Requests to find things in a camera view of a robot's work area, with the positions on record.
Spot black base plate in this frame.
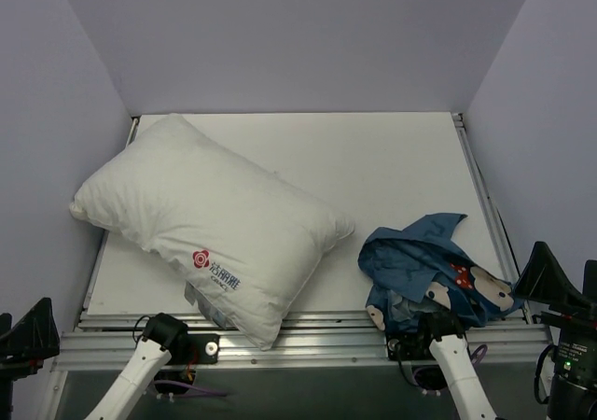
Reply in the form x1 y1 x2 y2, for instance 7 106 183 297
385 331 434 361
132 330 220 368

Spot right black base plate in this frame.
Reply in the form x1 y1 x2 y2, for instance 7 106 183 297
385 331 434 361

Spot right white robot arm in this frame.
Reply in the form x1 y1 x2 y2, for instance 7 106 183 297
413 242 596 419

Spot blue cartoon print pillowcase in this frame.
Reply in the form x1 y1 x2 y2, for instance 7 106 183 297
357 213 523 333

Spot right aluminium side rail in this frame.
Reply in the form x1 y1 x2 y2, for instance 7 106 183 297
451 112 526 290

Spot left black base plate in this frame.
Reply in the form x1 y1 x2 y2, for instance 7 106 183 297
132 330 220 368

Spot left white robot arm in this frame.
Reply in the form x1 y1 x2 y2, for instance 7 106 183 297
1 297 188 419

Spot left aluminium side rail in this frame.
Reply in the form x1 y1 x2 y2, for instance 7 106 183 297
75 116 141 329

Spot aluminium side rail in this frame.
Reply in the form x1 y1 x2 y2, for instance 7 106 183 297
75 116 141 329
451 112 526 290

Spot aluminium front rail frame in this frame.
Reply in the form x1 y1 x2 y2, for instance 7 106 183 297
51 311 551 371

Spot white pillow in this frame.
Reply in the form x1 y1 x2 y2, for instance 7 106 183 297
69 114 354 350

